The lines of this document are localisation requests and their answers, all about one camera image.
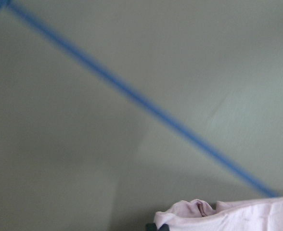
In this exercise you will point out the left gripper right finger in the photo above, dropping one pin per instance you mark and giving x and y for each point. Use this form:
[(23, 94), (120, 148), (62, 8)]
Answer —
[(164, 227)]

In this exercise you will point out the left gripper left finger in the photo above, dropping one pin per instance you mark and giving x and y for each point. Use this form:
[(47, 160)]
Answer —
[(151, 227)]

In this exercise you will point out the pink snoopy t-shirt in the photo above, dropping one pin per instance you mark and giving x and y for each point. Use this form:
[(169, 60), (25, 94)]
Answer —
[(248, 215)]

